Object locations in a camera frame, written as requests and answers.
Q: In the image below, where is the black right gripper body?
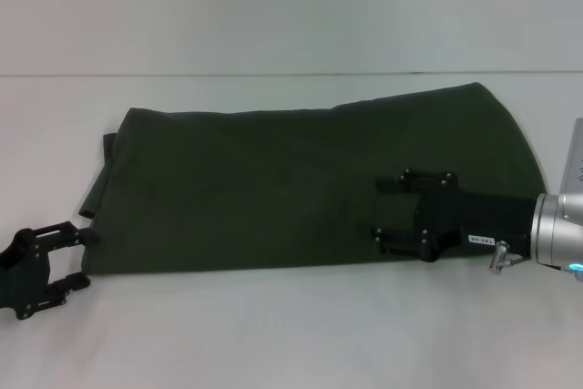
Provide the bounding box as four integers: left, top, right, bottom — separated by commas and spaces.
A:
411, 171, 539, 264

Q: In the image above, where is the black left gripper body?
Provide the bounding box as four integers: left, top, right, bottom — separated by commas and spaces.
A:
0, 226, 54, 322

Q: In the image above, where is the dark green shirt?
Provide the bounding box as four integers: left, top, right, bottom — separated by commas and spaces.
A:
77, 81, 550, 277

